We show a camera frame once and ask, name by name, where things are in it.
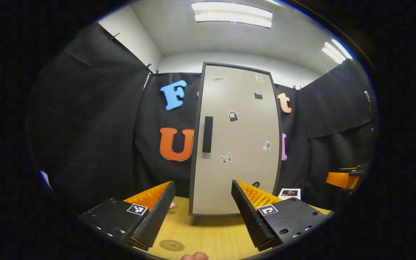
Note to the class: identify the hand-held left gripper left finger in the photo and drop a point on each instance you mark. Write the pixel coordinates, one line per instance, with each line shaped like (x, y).
(159, 216)

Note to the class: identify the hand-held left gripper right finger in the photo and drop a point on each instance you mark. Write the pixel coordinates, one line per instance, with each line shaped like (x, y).
(249, 216)

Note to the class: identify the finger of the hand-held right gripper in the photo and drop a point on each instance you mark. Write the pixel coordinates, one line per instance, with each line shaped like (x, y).
(343, 180)

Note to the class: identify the round cork coaster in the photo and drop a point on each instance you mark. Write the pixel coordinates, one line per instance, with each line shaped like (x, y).
(172, 245)

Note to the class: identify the grey cabinet door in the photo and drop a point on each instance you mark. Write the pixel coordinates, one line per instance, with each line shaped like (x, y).
(244, 173)

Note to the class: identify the dark grey cabinet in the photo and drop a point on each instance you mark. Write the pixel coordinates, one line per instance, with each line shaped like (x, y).
(195, 144)

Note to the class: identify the white book with portrait cover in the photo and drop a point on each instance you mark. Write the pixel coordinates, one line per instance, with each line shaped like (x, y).
(289, 194)

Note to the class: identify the black backdrop cloth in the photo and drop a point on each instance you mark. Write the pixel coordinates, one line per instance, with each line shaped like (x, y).
(96, 137)

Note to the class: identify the ceiling light panel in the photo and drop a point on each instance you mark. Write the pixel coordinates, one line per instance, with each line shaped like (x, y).
(334, 51)
(231, 14)

